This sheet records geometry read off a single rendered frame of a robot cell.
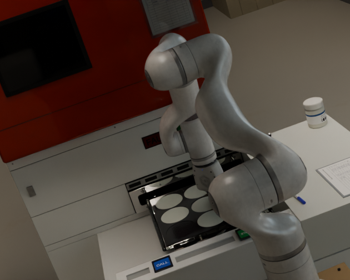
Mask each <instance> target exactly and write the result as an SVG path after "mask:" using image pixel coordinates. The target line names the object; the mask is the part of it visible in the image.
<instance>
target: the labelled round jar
mask: <svg viewBox="0 0 350 280"><path fill-rule="evenodd" d="M303 106H304V110H305V114H306V118H307V123H308V126H309V127H310V128H321V127H323V126H325V125H326V124H327V117H326V112H325V108H324V105H323V99H322V98H320V97H312V98H309V99H307V100H305V101H304V102H303Z"/></svg>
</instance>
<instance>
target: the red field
mask: <svg viewBox="0 0 350 280"><path fill-rule="evenodd" d="M143 141H144V143H145V146H146V148H148V147H151V146H154V145H157V144H160V143H161V139H160V135H159V133H157V134H154V135H152V136H149V137H146V138H143Z"/></svg>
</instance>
